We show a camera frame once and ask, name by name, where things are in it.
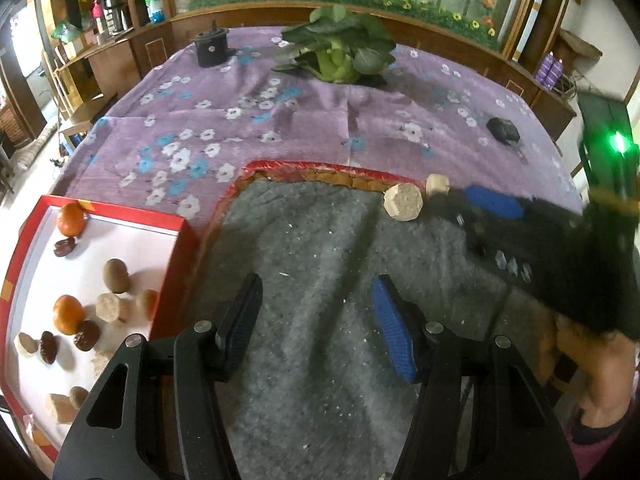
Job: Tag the green plastic bag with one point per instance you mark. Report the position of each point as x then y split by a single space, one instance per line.
65 31

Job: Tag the grey felt mat red trim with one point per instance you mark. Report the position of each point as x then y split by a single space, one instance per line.
310 260

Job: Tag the pink bottle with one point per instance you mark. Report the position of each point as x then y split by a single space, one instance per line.
96 12

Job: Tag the beige peeled root chunk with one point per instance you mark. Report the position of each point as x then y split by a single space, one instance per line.
102 361
59 407
403 201
436 184
109 307
26 344
79 396

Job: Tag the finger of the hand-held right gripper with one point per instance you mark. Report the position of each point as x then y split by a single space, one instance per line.
492 201
452 210

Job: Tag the brown kiwi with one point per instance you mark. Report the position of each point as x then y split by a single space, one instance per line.
116 276

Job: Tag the purple floral cloth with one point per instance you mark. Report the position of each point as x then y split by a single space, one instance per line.
300 120

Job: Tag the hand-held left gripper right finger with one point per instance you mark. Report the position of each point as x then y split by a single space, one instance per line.
395 330

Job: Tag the black thermos flask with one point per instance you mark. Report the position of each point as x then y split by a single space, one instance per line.
116 10

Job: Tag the small orange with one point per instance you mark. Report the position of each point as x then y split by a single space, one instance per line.
68 314
70 219

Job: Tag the pink garment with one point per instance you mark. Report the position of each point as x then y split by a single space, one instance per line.
595 442

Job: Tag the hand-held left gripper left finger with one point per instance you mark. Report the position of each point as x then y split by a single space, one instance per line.
245 320

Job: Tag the black car key fob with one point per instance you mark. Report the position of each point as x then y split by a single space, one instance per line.
502 129

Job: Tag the patterned floor cushion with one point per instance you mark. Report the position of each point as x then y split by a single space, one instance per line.
35 147

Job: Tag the leafy green cabbage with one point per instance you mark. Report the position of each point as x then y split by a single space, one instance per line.
335 60

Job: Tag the wooden chair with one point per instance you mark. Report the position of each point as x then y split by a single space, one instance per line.
80 120

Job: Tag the red cardboard box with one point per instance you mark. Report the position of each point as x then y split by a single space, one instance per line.
180 270

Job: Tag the black cylinder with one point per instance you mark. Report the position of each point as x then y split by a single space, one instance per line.
210 50

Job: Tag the person's right hand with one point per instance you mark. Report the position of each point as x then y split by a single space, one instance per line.
565 350

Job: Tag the wooden wall shelf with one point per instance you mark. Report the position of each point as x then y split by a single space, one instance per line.
580 42

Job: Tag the dark red date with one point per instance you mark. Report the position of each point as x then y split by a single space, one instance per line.
65 247
48 347
87 335

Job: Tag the purple spray can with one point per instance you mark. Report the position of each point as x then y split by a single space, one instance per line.
556 72
545 67

